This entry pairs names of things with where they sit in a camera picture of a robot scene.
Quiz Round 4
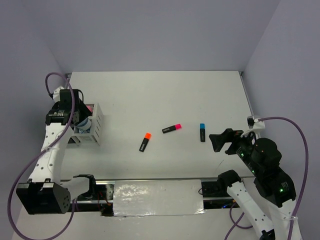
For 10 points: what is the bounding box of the pink highlighter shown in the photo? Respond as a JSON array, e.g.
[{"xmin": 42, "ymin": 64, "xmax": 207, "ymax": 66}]
[{"xmin": 162, "ymin": 123, "xmax": 182, "ymax": 134}]

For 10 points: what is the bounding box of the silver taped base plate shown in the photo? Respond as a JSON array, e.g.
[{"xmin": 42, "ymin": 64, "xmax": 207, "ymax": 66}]
[{"xmin": 113, "ymin": 179, "xmax": 205, "ymax": 217}]

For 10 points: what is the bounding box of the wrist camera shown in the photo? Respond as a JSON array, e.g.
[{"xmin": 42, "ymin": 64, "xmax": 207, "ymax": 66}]
[
  {"xmin": 241, "ymin": 115, "xmax": 266, "ymax": 138},
  {"xmin": 49, "ymin": 86, "xmax": 64, "ymax": 103}
]

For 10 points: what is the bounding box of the orange highlighter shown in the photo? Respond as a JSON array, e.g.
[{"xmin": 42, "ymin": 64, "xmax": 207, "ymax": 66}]
[{"xmin": 139, "ymin": 132, "xmax": 152, "ymax": 152}]

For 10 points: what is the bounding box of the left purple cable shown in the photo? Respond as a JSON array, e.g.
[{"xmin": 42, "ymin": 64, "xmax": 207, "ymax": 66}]
[{"xmin": 6, "ymin": 72, "xmax": 76, "ymax": 238}]

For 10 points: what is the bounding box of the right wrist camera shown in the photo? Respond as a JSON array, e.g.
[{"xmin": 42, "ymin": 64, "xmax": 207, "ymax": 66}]
[{"xmin": 241, "ymin": 115, "xmax": 266, "ymax": 138}]

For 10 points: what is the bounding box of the blue patterned round tin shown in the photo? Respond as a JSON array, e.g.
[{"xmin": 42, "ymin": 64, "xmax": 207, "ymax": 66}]
[{"xmin": 76, "ymin": 117, "xmax": 92, "ymax": 134}]

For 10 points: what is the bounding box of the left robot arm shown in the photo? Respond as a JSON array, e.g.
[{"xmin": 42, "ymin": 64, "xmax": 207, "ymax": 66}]
[{"xmin": 16, "ymin": 89, "xmax": 98, "ymax": 215}]

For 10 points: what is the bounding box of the purple cable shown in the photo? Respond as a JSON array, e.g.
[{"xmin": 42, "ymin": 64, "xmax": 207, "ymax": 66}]
[
  {"xmin": 6, "ymin": 72, "xmax": 76, "ymax": 238},
  {"xmin": 224, "ymin": 116, "xmax": 309, "ymax": 240}
]

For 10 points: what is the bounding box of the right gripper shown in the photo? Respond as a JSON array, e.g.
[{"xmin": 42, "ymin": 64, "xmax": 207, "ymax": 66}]
[{"xmin": 208, "ymin": 125, "xmax": 261, "ymax": 173}]

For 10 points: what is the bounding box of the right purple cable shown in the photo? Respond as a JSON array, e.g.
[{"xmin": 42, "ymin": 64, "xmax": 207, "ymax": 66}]
[{"xmin": 224, "ymin": 116, "xmax": 309, "ymax": 240}]

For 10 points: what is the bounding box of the white slatted container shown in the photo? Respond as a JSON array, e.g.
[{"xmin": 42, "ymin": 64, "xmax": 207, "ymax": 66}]
[{"xmin": 68, "ymin": 103, "xmax": 104, "ymax": 146}]

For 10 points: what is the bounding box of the blue highlighter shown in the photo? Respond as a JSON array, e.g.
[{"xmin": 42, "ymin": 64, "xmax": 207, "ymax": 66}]
[{"xmin": 199, "ymin": 123, "xmax": 206, "ymax": 143}]

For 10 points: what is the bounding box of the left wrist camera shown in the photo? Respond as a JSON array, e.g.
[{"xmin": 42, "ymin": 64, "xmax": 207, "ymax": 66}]
[{"xmin": 49, "ymin": 86, "xmax": 64, "ymax": 103}]

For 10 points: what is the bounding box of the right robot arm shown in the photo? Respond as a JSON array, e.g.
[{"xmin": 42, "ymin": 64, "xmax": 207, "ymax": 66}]
[{"xmin": 209, "ymin": 128, "xmax": 302, "ymax": 240}]

